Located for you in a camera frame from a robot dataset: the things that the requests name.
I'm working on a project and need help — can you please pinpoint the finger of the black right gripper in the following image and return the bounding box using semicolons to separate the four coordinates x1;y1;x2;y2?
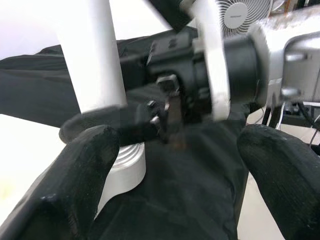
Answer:
59;104;161;147

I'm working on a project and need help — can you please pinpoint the black tablecloth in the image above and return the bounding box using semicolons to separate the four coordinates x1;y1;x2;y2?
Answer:
0;27;251;240

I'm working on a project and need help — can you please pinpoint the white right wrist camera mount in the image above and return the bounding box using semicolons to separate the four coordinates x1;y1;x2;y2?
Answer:
179;0;232;122

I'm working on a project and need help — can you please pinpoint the white plastic table leg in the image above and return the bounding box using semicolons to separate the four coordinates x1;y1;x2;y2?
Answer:
53;0;128;115

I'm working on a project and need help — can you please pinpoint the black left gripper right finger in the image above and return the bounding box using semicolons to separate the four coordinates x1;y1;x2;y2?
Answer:
237;123;320;240

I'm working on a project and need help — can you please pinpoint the white standing fan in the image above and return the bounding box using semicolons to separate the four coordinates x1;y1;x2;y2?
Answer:
214;0;273;38

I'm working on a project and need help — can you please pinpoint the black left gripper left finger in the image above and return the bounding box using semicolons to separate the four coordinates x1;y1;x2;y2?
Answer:
0;124;120;240

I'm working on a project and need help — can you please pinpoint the white plastic table top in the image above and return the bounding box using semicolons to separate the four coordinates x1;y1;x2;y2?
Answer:
0;112;147;213

